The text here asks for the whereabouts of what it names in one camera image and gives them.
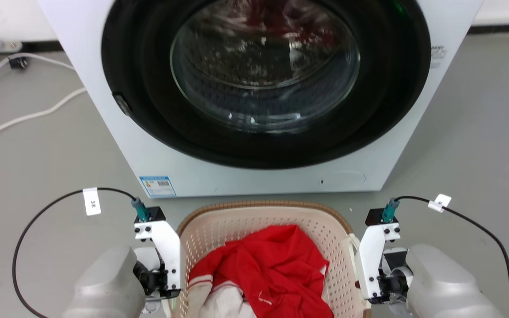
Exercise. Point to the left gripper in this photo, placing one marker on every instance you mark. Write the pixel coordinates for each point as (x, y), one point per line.
(150, 278)

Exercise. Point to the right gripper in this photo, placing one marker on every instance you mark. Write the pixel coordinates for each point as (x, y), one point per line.
(393, 280)

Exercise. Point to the beige plastic laundry basket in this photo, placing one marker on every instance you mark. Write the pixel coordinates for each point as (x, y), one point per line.
(219, 225)

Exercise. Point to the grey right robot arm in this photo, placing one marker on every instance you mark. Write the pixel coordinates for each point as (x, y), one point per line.
(444, 287)

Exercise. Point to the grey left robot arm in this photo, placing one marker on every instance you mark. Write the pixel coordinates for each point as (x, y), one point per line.
(104, 287)

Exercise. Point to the white garment with red stripes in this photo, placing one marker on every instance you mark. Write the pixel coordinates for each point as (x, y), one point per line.
(219, 302)

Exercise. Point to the blue energy label sticker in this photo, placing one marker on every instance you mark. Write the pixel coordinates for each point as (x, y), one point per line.
(157, 186)

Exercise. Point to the white front-load washing machine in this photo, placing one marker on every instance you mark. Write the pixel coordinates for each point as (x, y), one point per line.
(254, 179)

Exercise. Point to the black round washer door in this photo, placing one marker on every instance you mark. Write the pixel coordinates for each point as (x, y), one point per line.
(263, 75)

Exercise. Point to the black plug on floor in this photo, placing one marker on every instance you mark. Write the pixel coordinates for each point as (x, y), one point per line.
(18, 62)

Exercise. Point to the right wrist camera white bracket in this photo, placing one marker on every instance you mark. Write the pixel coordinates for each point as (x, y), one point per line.
(369, 260)

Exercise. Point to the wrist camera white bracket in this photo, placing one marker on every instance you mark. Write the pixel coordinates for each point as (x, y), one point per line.
(369, 260)
(165, 247)

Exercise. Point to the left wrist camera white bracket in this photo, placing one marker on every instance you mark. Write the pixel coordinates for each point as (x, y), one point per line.
(165, 247)

